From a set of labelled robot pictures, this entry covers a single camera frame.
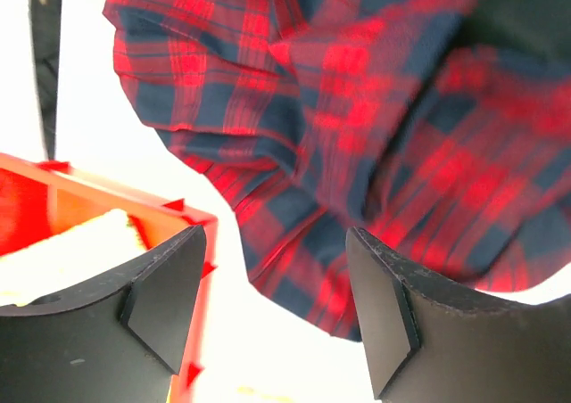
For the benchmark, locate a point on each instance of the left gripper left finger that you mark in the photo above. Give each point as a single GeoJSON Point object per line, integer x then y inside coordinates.
{"type": "Point", "coordinates": [117, 337]}

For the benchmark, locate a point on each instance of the red plastic bin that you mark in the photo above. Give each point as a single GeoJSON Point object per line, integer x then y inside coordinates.
{"type": "Point", "coordinates": [40, 200]}

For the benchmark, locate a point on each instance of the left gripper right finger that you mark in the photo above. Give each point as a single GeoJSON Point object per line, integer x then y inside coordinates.
{"type": "Point", "coordinates": [430, 339]}

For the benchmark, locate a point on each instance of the lemon print skirt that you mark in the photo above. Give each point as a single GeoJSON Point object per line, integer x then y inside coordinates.
{"type": "Point", "coordinates": [69, 258]}

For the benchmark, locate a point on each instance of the red navy plaid skirt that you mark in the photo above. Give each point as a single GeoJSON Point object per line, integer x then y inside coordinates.
{"type": "Point", "coordinates": [442, 127]}

